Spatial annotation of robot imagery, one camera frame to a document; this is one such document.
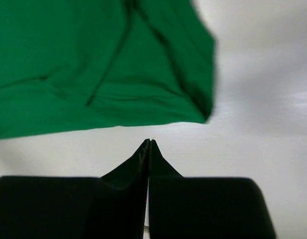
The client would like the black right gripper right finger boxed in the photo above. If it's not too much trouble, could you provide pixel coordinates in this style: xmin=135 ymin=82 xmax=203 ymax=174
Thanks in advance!
xmin=148 ymin=140 xmax=277 ymax=239

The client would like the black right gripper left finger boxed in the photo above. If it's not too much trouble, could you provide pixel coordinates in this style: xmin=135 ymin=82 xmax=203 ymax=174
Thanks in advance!
xmin=0 ymin=140 xmax=150 ymax=239

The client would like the green t-shirt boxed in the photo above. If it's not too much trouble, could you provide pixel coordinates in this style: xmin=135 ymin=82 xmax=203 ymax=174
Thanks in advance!
xmin=0 ymin=0 xmax=215 ymax=139

